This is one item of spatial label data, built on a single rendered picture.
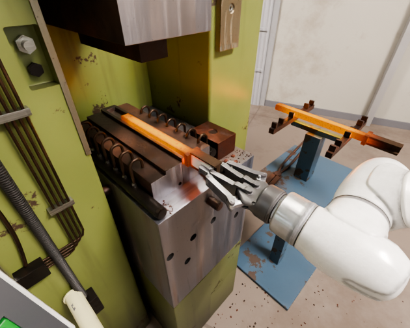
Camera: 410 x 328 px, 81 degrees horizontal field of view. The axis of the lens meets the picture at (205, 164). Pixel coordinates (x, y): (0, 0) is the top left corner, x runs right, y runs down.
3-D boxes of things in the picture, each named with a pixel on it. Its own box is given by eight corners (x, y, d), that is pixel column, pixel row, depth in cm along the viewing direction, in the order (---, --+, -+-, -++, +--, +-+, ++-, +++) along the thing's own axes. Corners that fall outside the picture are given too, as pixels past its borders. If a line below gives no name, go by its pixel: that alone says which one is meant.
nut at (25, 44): (50, 77, 44) (34, 35, 39) (34, 81, 42) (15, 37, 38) (44, 73, 45) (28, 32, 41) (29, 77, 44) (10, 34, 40)
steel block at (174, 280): (241, 239, 102) (254, 154, 75) (174, 308, 81) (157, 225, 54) (160, 179, 133) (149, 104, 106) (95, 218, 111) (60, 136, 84)
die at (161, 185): (209, 166, 70) (209, 142, 65) (154, 203, 59) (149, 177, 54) (131, 121, 93) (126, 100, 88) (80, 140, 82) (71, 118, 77)
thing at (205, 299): (233, 290, 131) (241, 239, 103) (181, 352, 109) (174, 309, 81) (168, 232, 162) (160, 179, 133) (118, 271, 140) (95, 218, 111)
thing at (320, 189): (354, 174, 108) (356, 170, 107) (313, 224, 86) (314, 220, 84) (293, 148, 125) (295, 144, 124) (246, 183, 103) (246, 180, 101)
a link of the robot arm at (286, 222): (309, 226, 50) (284, 211, 53) (323, 196, 44) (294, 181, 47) (287, 255, 45) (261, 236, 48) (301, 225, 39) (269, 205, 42)
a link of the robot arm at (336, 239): (286, 259, 46) (318, 215, 52) (376, 325, 37) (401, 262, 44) (298, 230, 38) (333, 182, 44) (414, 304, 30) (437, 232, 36)
